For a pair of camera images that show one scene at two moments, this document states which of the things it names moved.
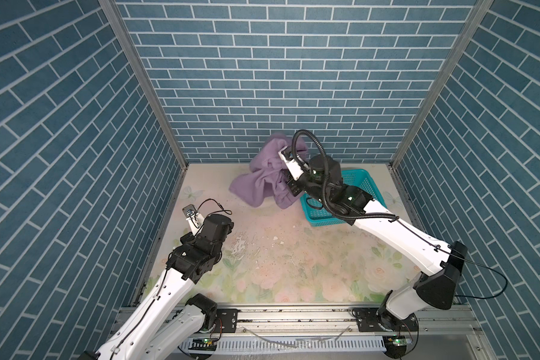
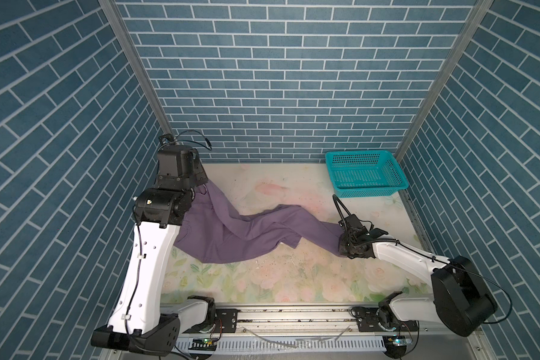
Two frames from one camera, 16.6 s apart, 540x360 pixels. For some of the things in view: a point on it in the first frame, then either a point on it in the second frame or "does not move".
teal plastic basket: x=316 y=215 -> x=364 y=174
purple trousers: x=268 y=178 -> x=215 y=226
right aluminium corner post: x=475 y=19 does not move
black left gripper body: x=189 y=240 -> x=198 y=175
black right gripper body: x=297 y=185 -> x=346 y=246
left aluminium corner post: x=118 y=23 does not move
